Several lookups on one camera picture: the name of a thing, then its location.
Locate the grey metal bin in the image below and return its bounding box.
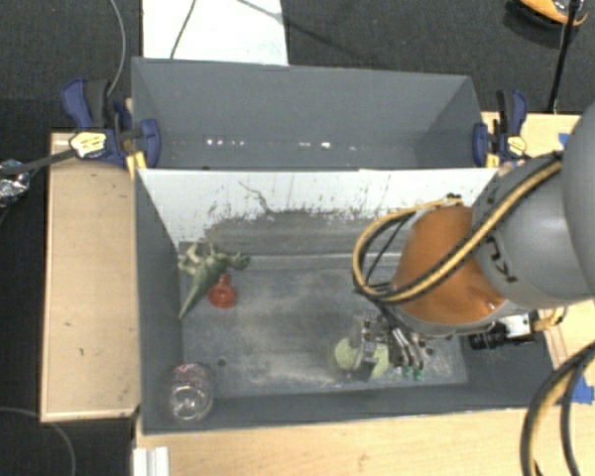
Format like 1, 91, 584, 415
130, 57, 550, 435

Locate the red toy flask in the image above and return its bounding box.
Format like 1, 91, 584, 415
207, 273, 238, 310

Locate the green toy dinosaur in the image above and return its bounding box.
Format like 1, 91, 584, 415
177, 243, 252, 319

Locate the pale wood board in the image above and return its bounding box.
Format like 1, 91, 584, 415
39, 131, 141, 423

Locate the black cylinder on white bracket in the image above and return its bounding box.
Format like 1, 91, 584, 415
467, 310, 537, 352

